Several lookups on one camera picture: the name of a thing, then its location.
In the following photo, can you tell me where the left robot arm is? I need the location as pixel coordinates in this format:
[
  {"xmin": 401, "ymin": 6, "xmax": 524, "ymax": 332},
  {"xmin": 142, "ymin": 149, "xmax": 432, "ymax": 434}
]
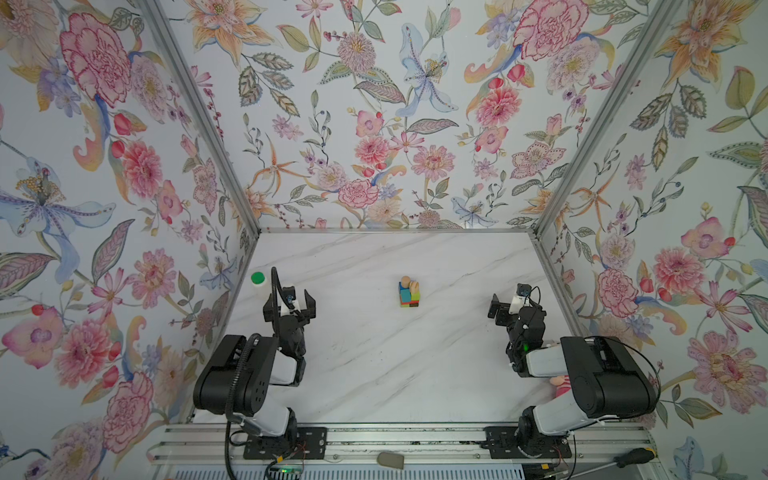
[{"xmin": 193, "ymin": 287, "xmax": 316, "ymax": 438}]

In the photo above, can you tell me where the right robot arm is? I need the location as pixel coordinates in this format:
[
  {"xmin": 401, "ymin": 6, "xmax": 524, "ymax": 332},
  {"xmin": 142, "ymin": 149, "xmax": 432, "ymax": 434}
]
[{"xmin": 488, "ymin": 295, "xmax": 659, "ymax": 456}]

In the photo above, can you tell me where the white bottle green cap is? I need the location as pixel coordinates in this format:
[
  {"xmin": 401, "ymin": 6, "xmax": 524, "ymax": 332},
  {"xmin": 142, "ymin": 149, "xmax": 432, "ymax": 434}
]
[{"xmin": 249, "ymin": 271, "xmax": 269, "ymax": 289}]

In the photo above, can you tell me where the pink plush doll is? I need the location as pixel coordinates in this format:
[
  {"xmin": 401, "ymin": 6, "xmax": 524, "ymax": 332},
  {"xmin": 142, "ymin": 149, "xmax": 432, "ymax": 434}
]
[{"xmin": 549, "ymin": 375, "xmax": 571, "ymax": 398}]

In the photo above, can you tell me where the grey oval object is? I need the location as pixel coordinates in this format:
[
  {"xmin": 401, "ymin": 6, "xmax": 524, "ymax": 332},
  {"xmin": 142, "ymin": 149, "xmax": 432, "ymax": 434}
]
[{"xmin": 376, "ymin": 451, "xmax": 405, "ymax": 470}]

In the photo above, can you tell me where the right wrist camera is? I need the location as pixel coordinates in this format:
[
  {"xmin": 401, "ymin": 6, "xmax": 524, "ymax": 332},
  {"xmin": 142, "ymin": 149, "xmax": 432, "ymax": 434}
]
[{"xmin": 509, "ymin": 283, "xmax": 533, "ymax": 314}]

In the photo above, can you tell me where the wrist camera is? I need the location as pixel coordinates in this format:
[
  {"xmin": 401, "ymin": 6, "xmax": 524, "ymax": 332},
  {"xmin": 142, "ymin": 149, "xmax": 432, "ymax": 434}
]
[
  {"xmin": 509, "ymin": 283, "xmax": 533, "ymax": 314},
  {"xmin": 280, "ymin": 286, "xmax": 298, "ymax": 309}
]

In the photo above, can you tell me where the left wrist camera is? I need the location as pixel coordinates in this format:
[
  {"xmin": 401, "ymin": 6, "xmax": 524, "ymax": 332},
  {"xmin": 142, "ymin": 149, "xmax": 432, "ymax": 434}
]
[{"xmin": 280, "ymin": 286, "xmax": 298, "ymax": 309}]

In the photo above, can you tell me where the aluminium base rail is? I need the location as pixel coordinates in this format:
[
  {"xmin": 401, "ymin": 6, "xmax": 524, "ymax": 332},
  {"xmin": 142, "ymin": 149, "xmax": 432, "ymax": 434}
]
[{"xmin": 147, "ymin": 422, "xmax": 656, "ymax": 466}]

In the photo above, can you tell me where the black handled screwdriver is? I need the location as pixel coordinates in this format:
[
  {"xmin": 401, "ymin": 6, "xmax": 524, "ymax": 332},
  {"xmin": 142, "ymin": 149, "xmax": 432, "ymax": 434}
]
[{"xmin": 566, "ymin": 448, "xmax": 656, "ymax": 480}]

